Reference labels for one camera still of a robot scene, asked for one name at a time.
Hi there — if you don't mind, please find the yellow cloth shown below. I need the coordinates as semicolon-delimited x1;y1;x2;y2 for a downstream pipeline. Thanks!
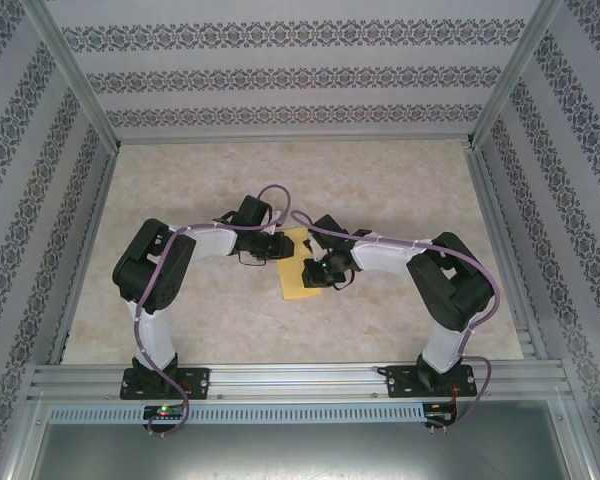
275;225;326;301

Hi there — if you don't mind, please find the grey metal panel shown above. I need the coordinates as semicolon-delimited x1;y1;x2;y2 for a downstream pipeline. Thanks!
2;422;599;480

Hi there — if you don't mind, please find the aluminium cross rail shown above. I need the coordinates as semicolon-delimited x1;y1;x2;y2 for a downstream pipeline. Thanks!
27;362;571;401

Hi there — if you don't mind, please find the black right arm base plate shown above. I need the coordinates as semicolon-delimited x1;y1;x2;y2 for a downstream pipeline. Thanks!
385;364;479;399

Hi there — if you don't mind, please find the grey slotted cable duct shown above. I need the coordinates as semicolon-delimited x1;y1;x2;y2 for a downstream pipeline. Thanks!
47;403;426;424

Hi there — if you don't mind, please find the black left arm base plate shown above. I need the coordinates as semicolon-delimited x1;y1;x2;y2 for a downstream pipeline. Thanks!
119;367;212;401

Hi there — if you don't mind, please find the aluminium side rail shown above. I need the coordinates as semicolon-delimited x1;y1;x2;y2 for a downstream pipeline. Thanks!
47;147;121;365
464;147;549;359

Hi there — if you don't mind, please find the aluminium frame post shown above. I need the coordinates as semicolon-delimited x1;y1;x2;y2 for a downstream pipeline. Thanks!
19;0;121;151
467;0;564;149

